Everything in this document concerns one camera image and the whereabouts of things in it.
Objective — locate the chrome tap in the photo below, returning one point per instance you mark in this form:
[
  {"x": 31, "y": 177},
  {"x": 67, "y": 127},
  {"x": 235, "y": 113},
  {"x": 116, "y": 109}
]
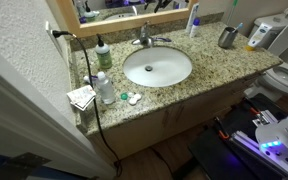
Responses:
[{"x": 144, "y": 37}]

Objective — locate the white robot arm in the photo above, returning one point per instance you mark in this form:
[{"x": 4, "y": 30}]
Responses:
[{"x": 284, "y": 136}]

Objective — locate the white contact lens case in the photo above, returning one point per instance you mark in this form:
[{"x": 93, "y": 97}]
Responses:
[{"x": 134, "y": 99}]

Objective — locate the green lens case cap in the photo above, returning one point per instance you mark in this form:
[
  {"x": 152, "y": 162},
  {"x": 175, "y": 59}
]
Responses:
[{"x": 124, "y": 96}]

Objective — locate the metal sink drain stopper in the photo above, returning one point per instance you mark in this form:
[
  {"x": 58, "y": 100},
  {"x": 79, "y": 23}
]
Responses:
[{"x": 148, "y": 68}]

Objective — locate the white oval sink basin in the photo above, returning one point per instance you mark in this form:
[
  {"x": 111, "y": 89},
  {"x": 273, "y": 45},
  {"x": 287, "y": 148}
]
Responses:
[{"x": 164, "y": 66}]

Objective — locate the clear plastic bottle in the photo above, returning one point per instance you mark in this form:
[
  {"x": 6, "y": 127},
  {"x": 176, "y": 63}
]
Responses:
[{"x": 105, "y": 88}]

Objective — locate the beige vanity cabinet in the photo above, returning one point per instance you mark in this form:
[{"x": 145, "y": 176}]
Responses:
[{"x": 170, "y": 120}]

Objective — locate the green soap pump bottle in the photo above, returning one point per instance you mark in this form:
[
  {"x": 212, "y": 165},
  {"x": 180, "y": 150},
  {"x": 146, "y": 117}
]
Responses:
[{"x": 104, "y": 56}]

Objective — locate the purple toothbrush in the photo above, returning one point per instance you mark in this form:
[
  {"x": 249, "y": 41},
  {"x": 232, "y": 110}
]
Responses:
[{"x": 162, "y": 39}]

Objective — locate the small white purple item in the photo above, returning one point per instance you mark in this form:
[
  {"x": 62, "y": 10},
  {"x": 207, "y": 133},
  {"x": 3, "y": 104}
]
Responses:
[{"x": 88, "y": 79}]

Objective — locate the white folded cloth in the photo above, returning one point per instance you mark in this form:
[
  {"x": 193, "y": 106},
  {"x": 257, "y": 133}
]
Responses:
[{"x": 81, "y": 96}]

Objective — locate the wood framed mirror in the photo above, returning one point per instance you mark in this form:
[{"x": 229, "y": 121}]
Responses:
[{"x": 117, "y": 25}]

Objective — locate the small white bottle blue cap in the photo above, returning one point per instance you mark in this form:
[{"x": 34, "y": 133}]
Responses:
[{"x": 194, "y": 27}]

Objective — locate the tall white blue tube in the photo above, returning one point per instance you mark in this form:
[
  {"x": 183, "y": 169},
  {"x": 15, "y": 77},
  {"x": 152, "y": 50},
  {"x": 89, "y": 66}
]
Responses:
[{"x": 192, "y": 16}]

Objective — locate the black clamp orange grip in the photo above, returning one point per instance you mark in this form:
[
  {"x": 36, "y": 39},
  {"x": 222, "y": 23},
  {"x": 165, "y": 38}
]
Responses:
[{"x": 222, "y": 131}]

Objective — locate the grey metal cup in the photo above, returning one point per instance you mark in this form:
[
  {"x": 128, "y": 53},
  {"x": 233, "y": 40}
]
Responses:
[{"x": 227, "y": 37}]

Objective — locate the black clamp red grip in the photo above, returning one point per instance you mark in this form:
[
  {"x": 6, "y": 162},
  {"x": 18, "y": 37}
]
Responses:
[{"x": 254, "y": 111}]

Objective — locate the blue toothbrush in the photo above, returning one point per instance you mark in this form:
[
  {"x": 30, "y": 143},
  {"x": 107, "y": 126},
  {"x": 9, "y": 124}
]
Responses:
[{"x": 238, "y": 26}]

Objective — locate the white door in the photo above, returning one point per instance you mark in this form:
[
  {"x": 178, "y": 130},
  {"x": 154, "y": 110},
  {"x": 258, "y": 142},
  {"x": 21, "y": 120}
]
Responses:
[{"x": 24, "y": 116}]

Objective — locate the wide white tube orange cap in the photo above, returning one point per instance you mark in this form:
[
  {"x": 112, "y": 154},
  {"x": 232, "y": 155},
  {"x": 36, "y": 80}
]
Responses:
[{"x": 259, "y": 35}]

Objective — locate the white toilet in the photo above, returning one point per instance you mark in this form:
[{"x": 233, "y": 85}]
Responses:
[{"x": 284, "y": 76}]

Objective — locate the white wall outlet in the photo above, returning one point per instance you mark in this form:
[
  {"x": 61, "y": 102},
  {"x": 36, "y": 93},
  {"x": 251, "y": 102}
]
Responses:
[{"x": 50, "y": 33}]

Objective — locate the aluminium mounting rail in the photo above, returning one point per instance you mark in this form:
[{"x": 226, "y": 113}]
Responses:
[{"x": 245, "y": 140}]

